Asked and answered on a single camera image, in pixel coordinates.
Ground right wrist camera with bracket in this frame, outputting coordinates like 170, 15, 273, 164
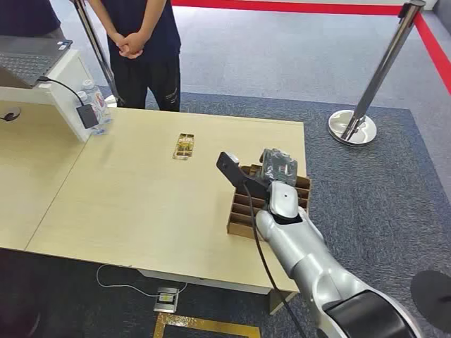
215, 151, 272, 201

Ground metal floor socket box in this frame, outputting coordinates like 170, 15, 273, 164
153, 287, 179, 313

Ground black laptop power cable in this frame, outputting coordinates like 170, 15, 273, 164
37, 77, 87, 109

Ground red barrier belt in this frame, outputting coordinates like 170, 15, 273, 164
414, 13, 451, 96

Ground grey laptop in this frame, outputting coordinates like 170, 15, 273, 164
0, 36, 73, 89

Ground white desk frame rail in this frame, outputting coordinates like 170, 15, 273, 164
137, 268, 272, 296

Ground person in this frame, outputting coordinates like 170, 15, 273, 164
0, 0, 66, 41
86, 0, 182, 113

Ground black round disc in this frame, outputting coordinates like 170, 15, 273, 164
410, 270, 451, 335

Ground person's left hand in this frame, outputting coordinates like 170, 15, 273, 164
123, 31, 147, 60

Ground black power adapter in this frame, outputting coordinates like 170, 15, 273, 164
76, 104, 100, 130

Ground white floor cable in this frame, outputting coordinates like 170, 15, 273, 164
96, 263, 188, 298

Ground wooden desk leg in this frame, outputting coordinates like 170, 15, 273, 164
269, 289, 298, 316

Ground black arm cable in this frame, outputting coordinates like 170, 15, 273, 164
242, 182, 308, 338

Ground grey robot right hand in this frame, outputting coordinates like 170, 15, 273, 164
258, 147, 304, 225

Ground white desk riser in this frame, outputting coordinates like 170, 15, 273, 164
0, 49, 94, 143

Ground cardboard divider box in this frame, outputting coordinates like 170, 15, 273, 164
226, 164, 312, 241

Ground yellow floor tape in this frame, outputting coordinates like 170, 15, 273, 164
152, 312, 261, 338

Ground chrome stanchion post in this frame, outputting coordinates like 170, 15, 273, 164
73, 0, 125, 108
328, 0, 427, 146

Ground black desk cable port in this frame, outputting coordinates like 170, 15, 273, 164
0, 107, 22, 124

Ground person's right hand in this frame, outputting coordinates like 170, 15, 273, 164
116, 33, 136, 60

